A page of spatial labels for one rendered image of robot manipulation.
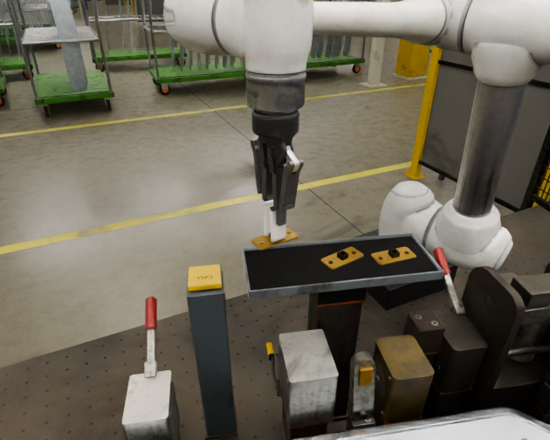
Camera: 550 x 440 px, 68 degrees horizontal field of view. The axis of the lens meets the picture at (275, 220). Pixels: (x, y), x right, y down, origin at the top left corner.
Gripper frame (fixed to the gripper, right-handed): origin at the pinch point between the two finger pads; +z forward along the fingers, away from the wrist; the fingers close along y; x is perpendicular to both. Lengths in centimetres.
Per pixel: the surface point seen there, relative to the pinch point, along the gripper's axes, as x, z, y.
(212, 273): -11.5, 10.0, -3.5
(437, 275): 24.3, 9.9, 18.8
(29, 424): -53, 56, -28
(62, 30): 34, 21, -592
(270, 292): -5.0, 10.0, 6.7
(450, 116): 267, 60, -156
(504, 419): 22, 26, 39
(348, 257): 13.3, 9.6, 6.3
